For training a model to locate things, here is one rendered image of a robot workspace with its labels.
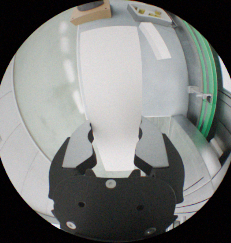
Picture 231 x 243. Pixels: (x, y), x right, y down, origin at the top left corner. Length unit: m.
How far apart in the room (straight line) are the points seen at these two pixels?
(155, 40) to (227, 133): 0.71
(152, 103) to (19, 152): 3.29
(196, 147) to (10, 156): 3.41
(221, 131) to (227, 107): 0.18
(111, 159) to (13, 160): 3.10
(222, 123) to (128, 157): 0.70
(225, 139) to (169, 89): 0.58
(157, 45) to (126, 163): 0.47
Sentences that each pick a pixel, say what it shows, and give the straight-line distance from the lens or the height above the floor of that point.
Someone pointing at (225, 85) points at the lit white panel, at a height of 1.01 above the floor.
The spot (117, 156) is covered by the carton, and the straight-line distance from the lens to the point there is 0.15.
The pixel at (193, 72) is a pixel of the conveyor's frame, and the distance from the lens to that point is 0.59.
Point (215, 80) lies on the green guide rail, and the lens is 0.60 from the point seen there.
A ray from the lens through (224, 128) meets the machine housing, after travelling 0.73.
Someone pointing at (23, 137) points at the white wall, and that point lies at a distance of 3.24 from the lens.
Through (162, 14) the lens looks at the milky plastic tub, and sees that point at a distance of 0.71.
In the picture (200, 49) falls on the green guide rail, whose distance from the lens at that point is 0.57.
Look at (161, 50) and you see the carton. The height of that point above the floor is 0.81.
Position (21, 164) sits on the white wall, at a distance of 3.23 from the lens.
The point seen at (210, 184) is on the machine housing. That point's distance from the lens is 0.42.
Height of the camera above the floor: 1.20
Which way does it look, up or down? 60 degrees down
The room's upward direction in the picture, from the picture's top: 178 degrees counter-clockwise
